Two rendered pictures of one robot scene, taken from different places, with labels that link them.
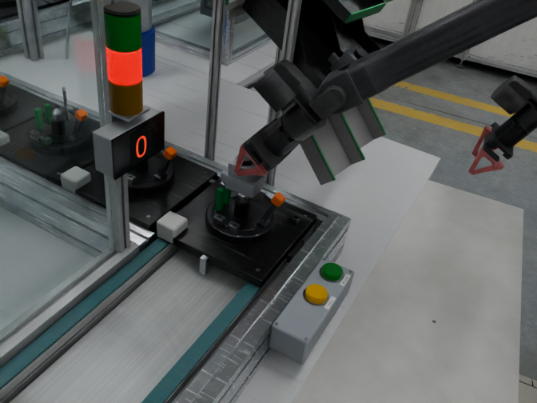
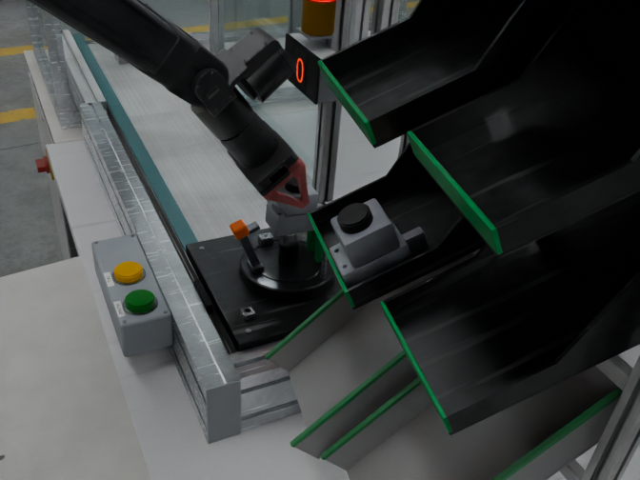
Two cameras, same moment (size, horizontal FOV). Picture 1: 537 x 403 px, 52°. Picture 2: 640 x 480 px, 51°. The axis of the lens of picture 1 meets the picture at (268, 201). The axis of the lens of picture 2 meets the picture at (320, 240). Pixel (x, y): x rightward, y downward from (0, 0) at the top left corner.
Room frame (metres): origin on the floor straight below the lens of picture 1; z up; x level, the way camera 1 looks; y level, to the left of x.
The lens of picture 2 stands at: (1.37, -0.55, 1.57)
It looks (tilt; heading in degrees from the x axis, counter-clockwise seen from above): 34 degrees down; 127
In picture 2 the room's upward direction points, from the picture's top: 5 degrees clockwise
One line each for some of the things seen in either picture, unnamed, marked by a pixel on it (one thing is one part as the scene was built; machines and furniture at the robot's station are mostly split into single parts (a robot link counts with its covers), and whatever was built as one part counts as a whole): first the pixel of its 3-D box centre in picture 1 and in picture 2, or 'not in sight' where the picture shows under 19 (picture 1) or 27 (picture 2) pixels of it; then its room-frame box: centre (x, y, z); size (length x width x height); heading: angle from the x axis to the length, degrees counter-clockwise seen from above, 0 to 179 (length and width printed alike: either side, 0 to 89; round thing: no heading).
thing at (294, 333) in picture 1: (313, 306); (130, 290); (0.70, -0.11, 0.93); 0.21 x 0.07 x 0.06; 156
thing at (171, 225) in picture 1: (172, 227); not in sight; (0.82, 0.18, 0.97); 0.05 x 0.05 x 0.04; 66
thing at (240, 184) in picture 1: (240, 171); (300, 203); (0.87, 0.06, 1.09); 0.08 x 0.04 x 0.07; 66
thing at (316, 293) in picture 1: (316, 295); (129, 273); (0.70, -0.11, 0.96); 0.04 x 0.04 x 0.02
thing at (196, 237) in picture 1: (240, 225); (287, 276); (0.86, 0.05, 0.96); 0.24 x 0.24 x 0.02; 66
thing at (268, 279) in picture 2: (240, 217); (288, 266); (0.86, 0.05, 0.98); 0.14 x 0.14 x 0.02
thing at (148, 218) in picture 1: (141, 160); not in sight; (0.97, 0.28, 1.01); 0.24 x 0.24 x 0.13; 66
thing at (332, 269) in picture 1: (332, 273); (140, 303); (0.76, -0.14, 0.96); 0.04 x 0.04 x 0.02
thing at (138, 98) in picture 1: (125, 93); (318, 14); (0.74, 0.24, 1.28); 0.05 x 0.05 x 0.05
